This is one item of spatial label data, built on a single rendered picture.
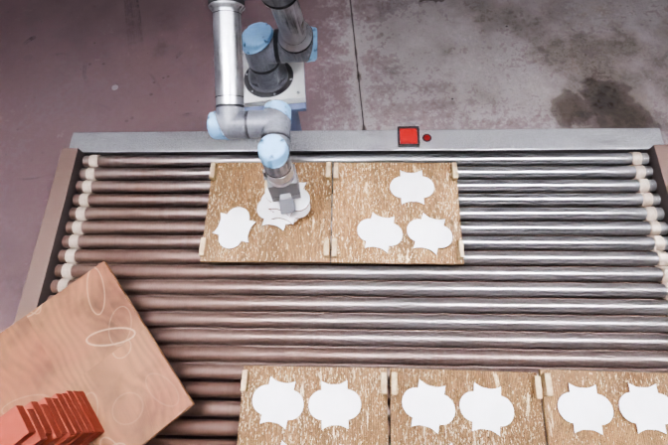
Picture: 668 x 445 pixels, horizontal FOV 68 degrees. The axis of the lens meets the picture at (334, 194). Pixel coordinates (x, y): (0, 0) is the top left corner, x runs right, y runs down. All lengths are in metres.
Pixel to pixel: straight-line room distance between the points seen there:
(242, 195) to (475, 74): 1.87
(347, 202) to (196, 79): 1.80
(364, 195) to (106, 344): 0.87
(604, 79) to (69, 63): 3.26
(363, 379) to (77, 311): 0.83
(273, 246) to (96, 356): 0.58
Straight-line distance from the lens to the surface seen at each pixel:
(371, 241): 1.55
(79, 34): 3.73
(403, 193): 1.62
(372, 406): 1.48
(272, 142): 1.24
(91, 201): 1.86
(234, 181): 1.69
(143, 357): 1.50
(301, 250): 1.56
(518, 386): 1.55
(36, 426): 1.30
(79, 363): 1.57
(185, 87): 3.17
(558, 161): 1.83
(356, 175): 1.65
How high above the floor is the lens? 2.42
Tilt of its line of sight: 66 degrees down
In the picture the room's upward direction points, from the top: 6 degrees counter-clockwise
